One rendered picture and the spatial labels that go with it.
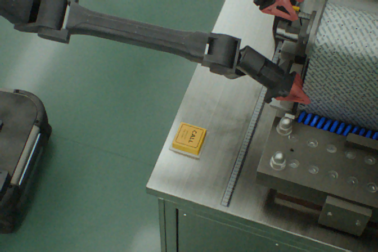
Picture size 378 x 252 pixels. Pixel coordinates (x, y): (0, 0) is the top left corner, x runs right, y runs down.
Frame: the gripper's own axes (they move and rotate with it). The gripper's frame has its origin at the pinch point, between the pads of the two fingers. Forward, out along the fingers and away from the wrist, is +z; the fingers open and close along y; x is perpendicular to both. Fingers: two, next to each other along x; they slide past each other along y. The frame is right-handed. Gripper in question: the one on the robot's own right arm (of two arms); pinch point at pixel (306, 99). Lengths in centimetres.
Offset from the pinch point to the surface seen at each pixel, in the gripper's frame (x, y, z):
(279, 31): 5.1, -8.0, -14.9
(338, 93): 8.5, 0.3, 2.4
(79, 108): -138, -42, -26
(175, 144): -27.0, 13.4, -17.1
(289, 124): -1.5, 7.6, -1.7
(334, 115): 1.3, 0.3, 7.6
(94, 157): -131, -22, -13
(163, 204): -34.5, 25.8, -11.3
